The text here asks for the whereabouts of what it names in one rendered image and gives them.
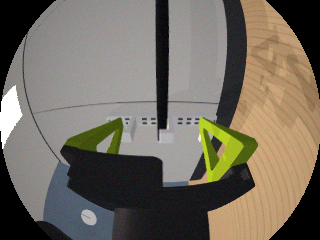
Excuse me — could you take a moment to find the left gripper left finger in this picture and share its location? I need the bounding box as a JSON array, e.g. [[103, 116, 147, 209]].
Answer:
[[64, 117, 123, 154]]

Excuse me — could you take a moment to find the grey wall panel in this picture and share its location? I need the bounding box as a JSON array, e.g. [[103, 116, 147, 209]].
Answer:
[[23, 0, 247, 182]]

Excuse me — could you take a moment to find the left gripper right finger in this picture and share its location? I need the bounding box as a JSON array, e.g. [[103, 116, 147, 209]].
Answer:
[[199, 117, 258, 182]]

